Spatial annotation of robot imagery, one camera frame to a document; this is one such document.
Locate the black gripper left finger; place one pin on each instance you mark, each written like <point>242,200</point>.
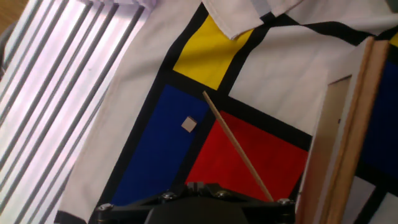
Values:
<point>130,211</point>

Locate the thin wooden frame prop stick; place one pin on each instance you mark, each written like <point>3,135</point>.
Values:
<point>237,146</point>

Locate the small wooden cube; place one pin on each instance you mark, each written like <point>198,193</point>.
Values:
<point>188,124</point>

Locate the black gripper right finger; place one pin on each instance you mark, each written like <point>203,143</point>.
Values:
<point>270,213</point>

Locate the colour block patterned cloth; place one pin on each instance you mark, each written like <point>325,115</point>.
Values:
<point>155,155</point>

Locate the wooden picture frame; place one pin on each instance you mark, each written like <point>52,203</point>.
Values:
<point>342,155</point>

